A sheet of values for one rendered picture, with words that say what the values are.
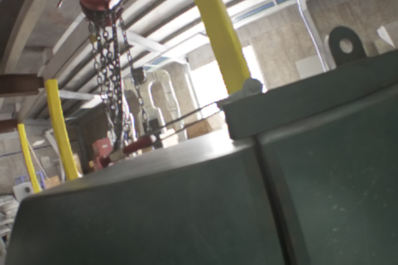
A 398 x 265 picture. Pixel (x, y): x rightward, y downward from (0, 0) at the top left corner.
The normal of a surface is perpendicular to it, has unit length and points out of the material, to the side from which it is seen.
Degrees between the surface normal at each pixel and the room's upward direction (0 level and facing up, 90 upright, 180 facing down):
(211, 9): 90
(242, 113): 48
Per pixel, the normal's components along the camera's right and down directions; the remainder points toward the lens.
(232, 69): -0.49, 0.11
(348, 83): -0.33, -0.63
